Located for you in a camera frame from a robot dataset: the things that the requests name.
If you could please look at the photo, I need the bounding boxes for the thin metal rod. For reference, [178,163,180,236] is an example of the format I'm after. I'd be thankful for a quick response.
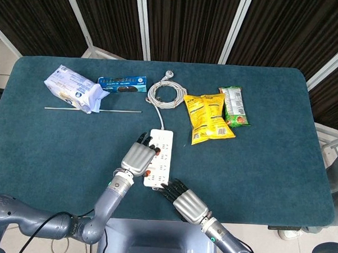
[44,106,143,115]

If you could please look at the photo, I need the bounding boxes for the white metal rack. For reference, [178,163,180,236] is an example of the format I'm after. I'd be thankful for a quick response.
[313,121,338,166]

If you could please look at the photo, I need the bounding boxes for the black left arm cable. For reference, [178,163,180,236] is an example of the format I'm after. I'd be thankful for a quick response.
[19,205,96,253]

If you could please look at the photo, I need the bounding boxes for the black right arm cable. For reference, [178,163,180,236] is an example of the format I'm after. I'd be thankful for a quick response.
[235,236,266,253]

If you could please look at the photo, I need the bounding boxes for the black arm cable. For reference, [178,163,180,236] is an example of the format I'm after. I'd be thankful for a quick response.
[19,205,96,253]
[235,236,266,253]

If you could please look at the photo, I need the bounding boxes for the beige floor cable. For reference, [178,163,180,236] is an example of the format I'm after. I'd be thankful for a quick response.
[50,237,71,253]

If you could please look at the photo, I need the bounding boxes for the blue-grey robot torso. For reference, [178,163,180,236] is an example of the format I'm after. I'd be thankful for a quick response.
[96,217,219,253]

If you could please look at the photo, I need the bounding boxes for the dark folding screen partition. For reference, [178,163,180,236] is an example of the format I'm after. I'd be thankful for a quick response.
[0,0,338,133]

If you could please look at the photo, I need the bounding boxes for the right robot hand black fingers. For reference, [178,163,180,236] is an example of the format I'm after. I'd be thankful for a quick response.
[156,178,212,226]

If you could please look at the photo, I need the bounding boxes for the white cable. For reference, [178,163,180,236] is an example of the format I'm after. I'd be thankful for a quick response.
[143,69,189,132]

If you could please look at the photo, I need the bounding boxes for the green snack bag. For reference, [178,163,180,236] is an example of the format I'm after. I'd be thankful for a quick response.
[216,85,253,129]

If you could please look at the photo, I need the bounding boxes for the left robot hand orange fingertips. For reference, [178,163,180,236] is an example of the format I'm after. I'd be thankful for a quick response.
[119,131,163,179]

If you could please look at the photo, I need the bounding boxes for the yellow snack bag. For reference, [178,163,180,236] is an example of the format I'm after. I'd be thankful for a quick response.
[181,91,239,148]

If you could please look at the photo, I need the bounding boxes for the teal table cloth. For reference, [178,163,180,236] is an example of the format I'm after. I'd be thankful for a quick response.
[0,54,338,229]

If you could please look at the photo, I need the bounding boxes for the blue cookie box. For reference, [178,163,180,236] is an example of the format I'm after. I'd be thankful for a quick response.
[96,73,148,96]

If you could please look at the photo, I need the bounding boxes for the white power strip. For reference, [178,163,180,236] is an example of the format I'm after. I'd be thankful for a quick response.
[142,128,174,192]

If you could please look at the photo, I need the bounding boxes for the white blue wipes pack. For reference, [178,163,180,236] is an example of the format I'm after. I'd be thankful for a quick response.
[42,63,112,115]

